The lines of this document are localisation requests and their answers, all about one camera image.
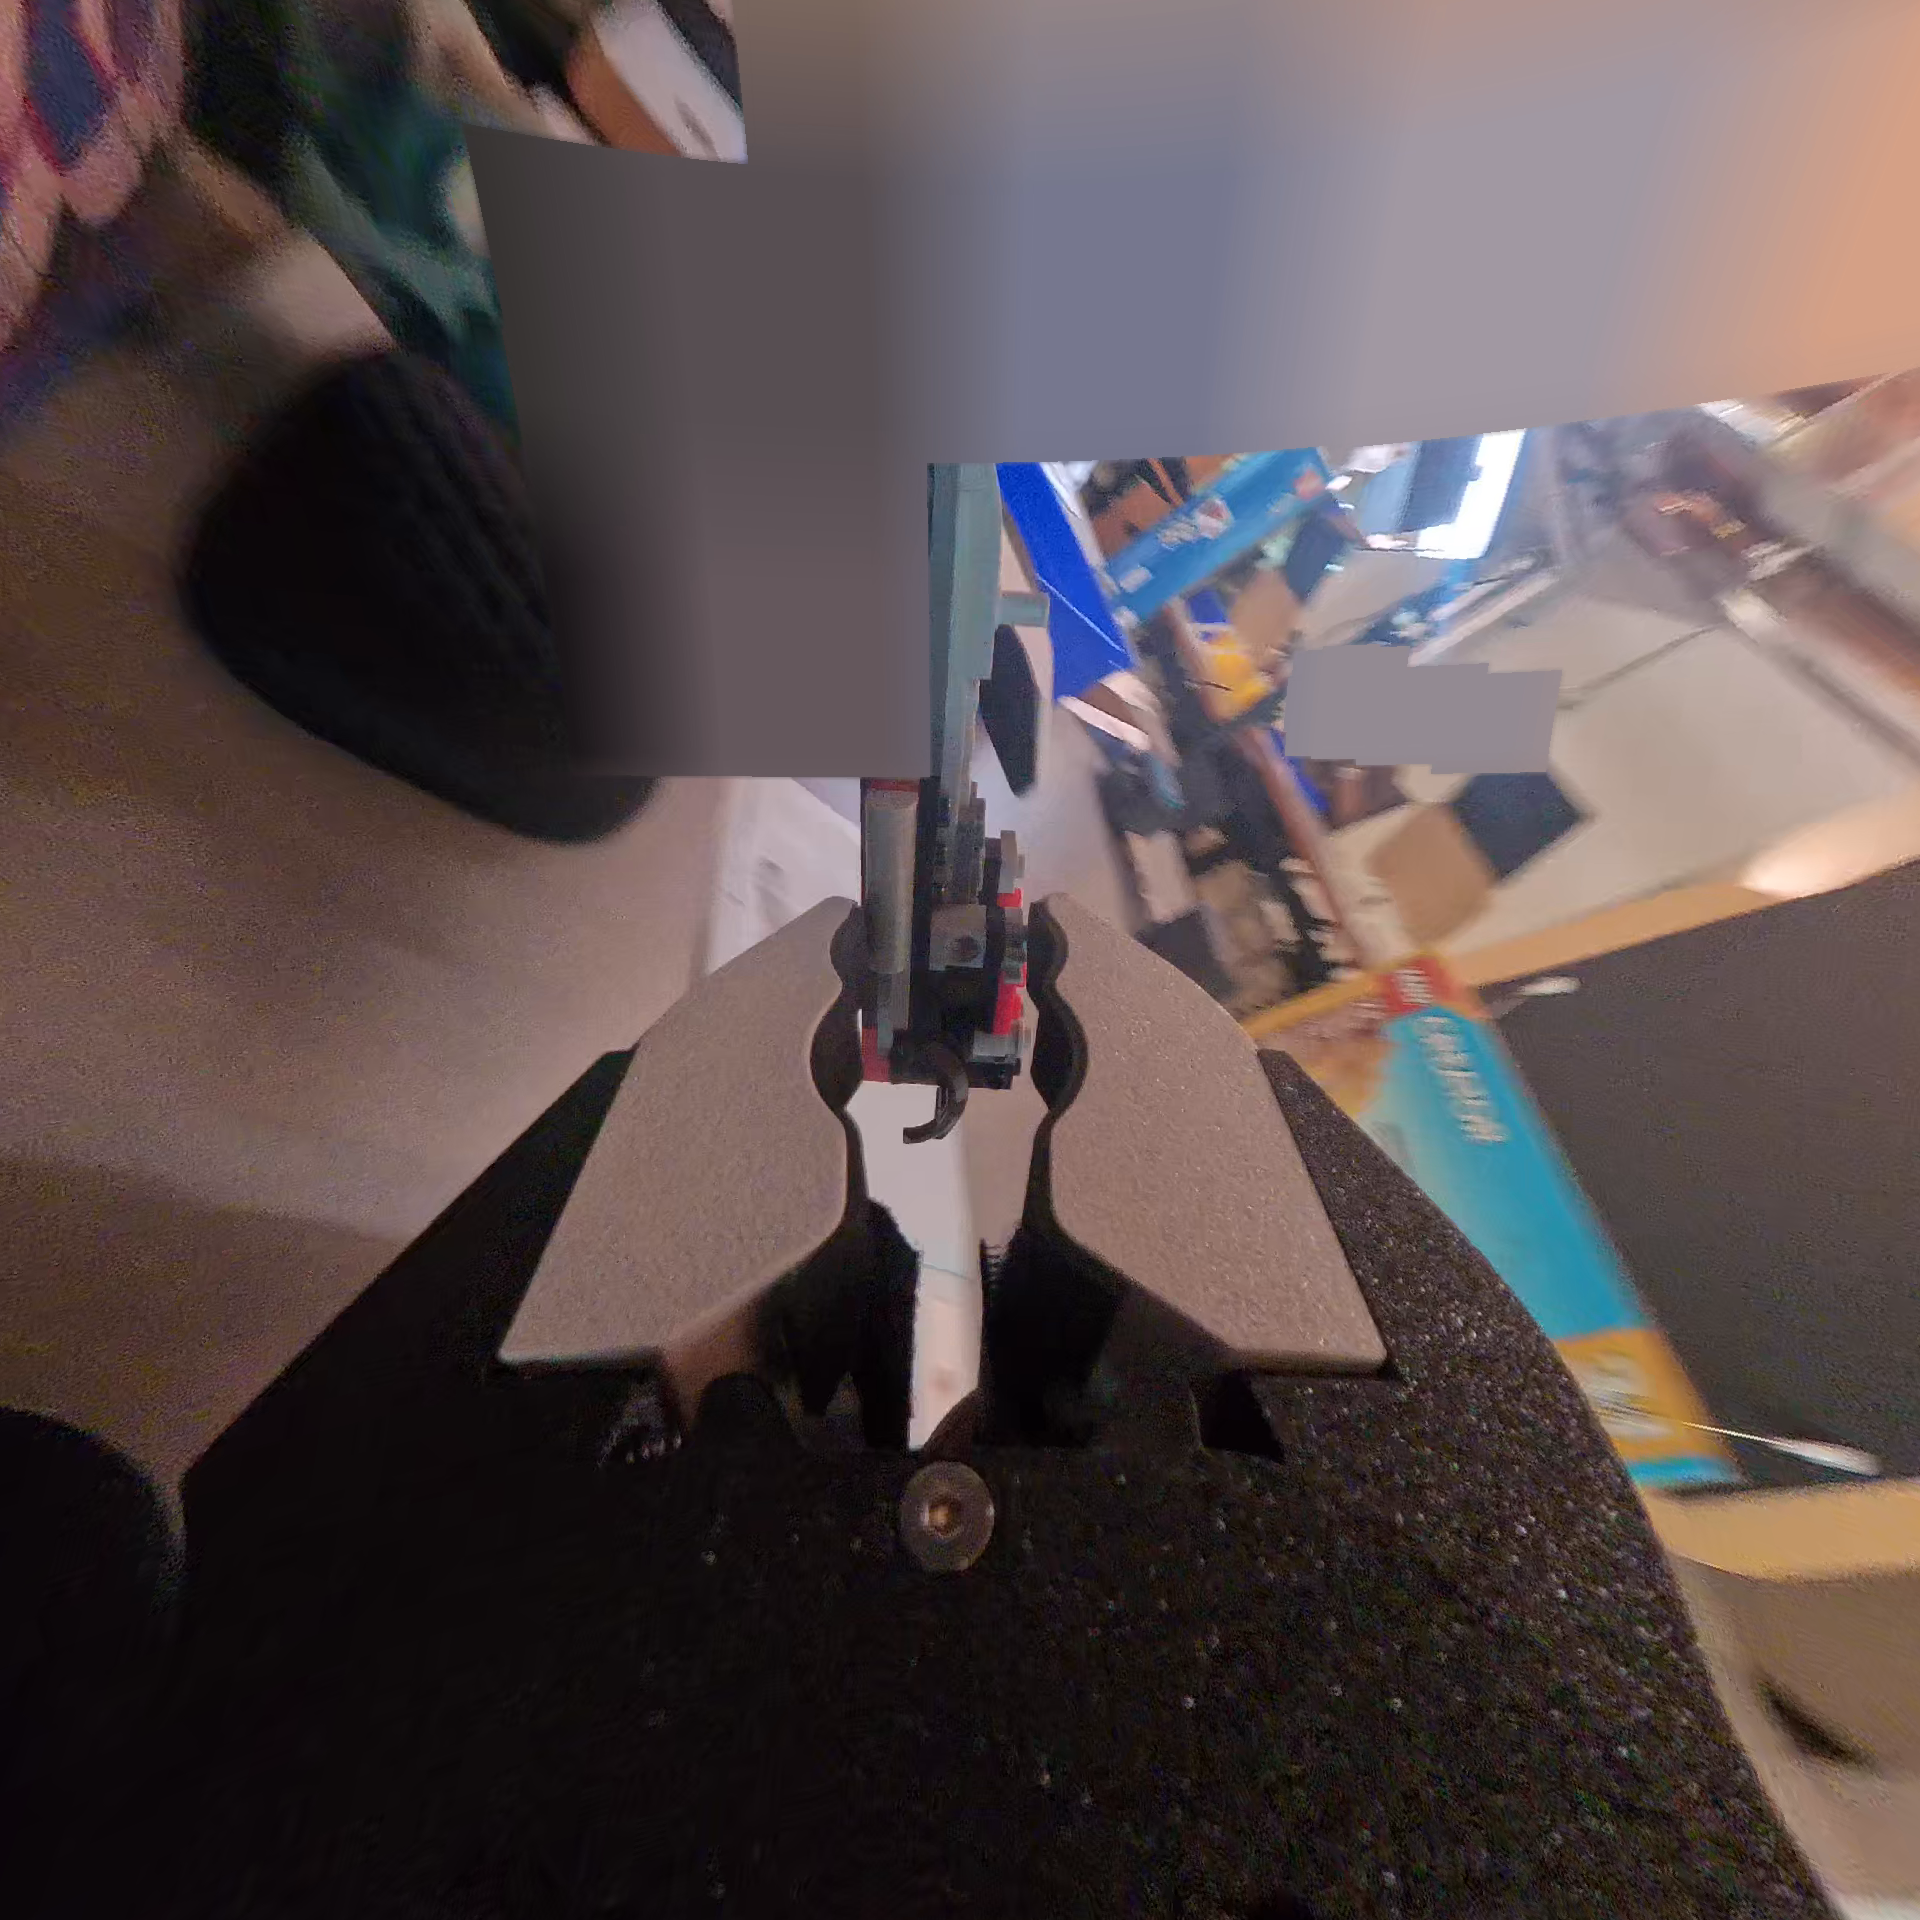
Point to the blue red knitted cloth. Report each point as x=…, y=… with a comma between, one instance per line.
x=77, y=147

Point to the partly built brick vehicle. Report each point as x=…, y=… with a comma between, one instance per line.
x=960, y=974

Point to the black ribbed cloth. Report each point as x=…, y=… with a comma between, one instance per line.
x=391, y=600

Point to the computer monitor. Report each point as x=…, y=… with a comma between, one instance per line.
x=1465, y=494

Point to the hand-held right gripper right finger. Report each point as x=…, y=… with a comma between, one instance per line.
x=1202, y=1186

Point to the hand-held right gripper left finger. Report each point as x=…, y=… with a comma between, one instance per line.
x=703, y=1171

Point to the toy truck brick set box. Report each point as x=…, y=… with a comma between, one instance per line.
x=1500, y=1171

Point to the blue cardboard box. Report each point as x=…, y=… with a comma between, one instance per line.
x=1202, y=542

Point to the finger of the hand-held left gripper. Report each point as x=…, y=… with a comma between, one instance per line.
x=960, y=600

